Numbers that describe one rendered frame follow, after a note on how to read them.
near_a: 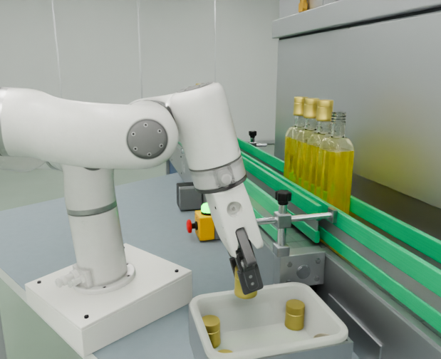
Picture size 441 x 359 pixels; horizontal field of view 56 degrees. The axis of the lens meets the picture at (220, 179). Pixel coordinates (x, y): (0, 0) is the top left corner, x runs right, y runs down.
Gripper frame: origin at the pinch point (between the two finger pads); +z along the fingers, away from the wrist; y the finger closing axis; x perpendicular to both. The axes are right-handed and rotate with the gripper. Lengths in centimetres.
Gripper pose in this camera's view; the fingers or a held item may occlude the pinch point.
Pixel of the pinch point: (246, 273)
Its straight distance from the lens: 64.1
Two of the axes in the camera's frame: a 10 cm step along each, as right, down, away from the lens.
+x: -9.4, 3.1, -1.5
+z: 2.5, 9.2, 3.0
